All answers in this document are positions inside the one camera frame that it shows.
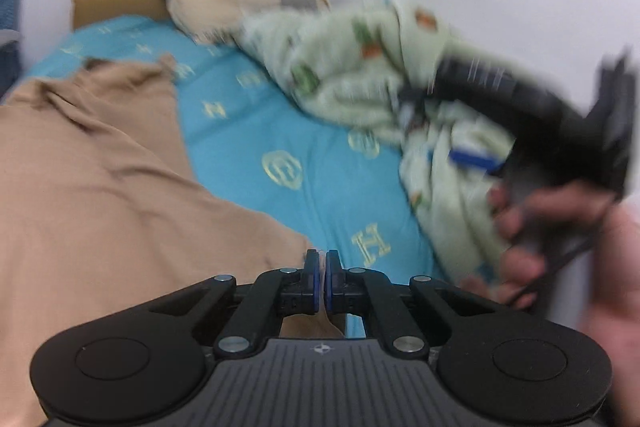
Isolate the blue bed sheet gold print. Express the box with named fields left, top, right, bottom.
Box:
left=15, top=14, right=451, bottom=340

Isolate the light green printed blanket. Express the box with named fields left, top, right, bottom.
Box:
left=235, top=0, right=521, bottom=285

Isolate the person's right hand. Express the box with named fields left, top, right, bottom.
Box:
left=460, top=181, right=640, bottom=323

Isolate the wooden headboard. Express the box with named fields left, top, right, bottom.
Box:
left=71, top=0, right=173, bottom=32

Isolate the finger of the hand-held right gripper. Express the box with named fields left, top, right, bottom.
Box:
left=447, top=149, right=506, bottom=176
left=396, top=84, right=437, bottom=135

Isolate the person's right forearm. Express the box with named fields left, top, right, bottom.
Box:
left=580, top=314, right=640, bottom=427

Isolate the tan garment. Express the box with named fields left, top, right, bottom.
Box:
left=0, top=54, right=346, bottom=427

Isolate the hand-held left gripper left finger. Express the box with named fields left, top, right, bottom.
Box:
left=148, top=249, right=321, bottom=359

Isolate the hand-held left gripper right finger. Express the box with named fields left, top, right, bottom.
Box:
left=325, top=249, right=503, bottom=361

